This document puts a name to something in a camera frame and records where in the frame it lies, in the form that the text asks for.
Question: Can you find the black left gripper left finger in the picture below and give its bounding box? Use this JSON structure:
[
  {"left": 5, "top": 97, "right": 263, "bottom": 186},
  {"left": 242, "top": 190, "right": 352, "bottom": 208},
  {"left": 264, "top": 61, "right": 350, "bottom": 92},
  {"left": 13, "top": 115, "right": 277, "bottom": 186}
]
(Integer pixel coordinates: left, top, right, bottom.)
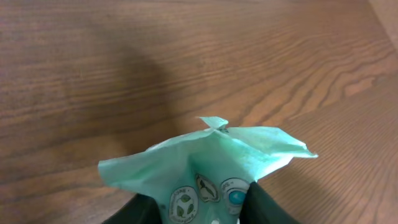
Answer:
[{"left": 101, "top": 194, "right": 162, "bottom": 224}]

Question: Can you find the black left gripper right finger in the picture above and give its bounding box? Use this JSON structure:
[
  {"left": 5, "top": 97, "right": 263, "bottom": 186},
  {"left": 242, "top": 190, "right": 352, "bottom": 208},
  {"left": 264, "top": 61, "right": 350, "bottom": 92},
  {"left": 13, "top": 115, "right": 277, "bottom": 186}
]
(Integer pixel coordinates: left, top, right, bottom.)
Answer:
[{"left": 239, "top": 182, "right": 300, "bottom": 224}]

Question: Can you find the green wet wipes pack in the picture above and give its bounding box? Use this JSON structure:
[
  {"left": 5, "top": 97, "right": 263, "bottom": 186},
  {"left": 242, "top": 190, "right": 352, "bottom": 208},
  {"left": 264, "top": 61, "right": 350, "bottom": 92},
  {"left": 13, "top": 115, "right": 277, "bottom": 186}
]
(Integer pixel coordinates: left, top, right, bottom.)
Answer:
[{"left": 98, "top": 116, "right": 313, "bottom": 223}]

